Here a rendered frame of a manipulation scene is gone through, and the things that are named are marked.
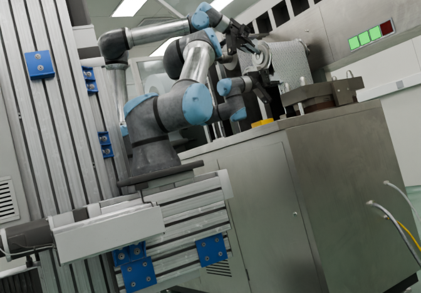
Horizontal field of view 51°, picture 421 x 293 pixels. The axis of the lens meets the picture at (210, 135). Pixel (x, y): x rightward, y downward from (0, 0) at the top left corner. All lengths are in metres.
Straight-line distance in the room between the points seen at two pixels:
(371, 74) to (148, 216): 4.15
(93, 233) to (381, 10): 1.57
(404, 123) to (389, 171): 2.77
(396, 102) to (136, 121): 3.89
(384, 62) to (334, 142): 3.10
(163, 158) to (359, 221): 0.99
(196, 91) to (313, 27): 1.25
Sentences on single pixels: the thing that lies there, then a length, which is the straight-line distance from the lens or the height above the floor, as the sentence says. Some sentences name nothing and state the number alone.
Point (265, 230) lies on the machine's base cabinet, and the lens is 1.99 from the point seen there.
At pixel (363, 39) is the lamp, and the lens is 2.19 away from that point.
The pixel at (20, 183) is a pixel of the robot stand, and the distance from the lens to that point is 1.39.
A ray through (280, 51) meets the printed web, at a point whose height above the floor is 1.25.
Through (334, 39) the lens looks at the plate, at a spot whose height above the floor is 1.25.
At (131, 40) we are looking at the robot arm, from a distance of 1.89.
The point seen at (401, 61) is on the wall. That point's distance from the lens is 4.85.
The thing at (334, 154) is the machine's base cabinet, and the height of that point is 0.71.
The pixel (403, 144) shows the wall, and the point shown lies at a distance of 4.97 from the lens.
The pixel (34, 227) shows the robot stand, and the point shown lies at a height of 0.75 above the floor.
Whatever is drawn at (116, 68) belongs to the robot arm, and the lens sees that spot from 1.99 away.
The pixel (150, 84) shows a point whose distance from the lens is 2.95.
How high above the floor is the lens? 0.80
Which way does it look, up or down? 4 degrees up
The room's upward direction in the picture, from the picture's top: 14 degrees counter-clockwise
